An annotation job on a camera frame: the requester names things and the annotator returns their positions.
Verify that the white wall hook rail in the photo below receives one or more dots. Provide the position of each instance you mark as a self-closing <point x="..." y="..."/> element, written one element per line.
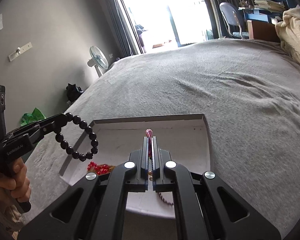
<point x="19" y="51"/>

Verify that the left hand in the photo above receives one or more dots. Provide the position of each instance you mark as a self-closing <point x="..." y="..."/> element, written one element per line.
<point x="18" y="184"/>

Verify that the white standing fan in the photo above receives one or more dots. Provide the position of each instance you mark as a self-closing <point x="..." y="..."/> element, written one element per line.
<point x="98" y="60"/>

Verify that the blue chair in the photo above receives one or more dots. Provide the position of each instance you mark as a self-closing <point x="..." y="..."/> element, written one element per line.
<point x="234" y="21"/>

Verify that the green plastic bag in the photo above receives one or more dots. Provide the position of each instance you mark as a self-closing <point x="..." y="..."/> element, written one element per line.
<point x="28" y="118"/>

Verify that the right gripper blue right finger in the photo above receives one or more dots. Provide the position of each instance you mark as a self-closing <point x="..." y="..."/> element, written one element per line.
<point x="161" y="175"/>

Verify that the grey bed cover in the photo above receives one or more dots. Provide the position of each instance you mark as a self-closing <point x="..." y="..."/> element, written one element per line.
<point x="248" y="90"/>

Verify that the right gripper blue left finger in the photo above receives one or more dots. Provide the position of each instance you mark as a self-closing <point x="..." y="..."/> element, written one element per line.
<point x="138" y="179"/>

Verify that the blue desk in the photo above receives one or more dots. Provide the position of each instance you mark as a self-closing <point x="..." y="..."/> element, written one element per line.
<point x="266" y="10"/>

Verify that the brown wooden cabinet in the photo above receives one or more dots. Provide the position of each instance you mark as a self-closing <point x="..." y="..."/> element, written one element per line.
<point x="259" y="30"/>

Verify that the cream blanket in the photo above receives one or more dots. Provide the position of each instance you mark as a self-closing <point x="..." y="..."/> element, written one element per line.
<point x="288" y="31"/>

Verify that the dark curtain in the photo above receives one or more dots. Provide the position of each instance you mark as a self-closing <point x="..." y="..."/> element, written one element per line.
<point x="125" y="48"/>

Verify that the black bag on floor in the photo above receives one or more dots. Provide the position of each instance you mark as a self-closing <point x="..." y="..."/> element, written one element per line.
<point x="73" y="92"/>

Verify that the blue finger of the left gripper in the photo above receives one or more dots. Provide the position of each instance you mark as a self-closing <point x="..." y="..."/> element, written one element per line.
<point x="46" y="127"/>
<point x="58" y="117"/>

